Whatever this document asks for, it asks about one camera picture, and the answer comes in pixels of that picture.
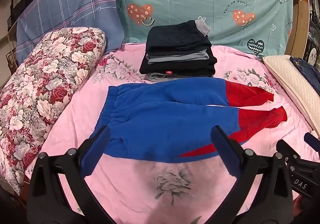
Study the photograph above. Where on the red floral quilt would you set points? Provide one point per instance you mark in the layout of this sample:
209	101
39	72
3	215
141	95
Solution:
47	89

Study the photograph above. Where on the blue plaid pillow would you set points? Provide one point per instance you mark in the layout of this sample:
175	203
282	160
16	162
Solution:
65	7

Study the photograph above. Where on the dark blue jeans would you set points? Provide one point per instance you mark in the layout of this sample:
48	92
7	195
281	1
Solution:
308	71

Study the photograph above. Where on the dark display cabinet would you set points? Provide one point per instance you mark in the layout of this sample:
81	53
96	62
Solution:
314	26

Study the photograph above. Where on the grey crumpled garment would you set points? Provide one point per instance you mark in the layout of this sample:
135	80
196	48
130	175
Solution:
156	77

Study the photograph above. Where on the cream quilted pillow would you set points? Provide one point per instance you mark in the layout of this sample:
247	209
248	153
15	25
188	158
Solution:
292	81

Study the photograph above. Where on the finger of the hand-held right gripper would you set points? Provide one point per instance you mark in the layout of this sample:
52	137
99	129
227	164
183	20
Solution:
285	150
313	143

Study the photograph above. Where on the pink floral bedsheet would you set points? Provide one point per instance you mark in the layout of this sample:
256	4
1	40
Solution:
140	189

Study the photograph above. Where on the wooden headboard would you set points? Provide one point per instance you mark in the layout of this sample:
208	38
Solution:
298	26

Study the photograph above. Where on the small framed picture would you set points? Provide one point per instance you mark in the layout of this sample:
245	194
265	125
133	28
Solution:
11	57

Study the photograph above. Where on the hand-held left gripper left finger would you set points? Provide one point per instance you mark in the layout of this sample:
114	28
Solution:
96	149

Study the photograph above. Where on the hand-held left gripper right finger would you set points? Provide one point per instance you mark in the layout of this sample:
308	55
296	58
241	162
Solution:
223	150

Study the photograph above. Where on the blue and red pants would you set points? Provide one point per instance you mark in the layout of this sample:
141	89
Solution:
160	119

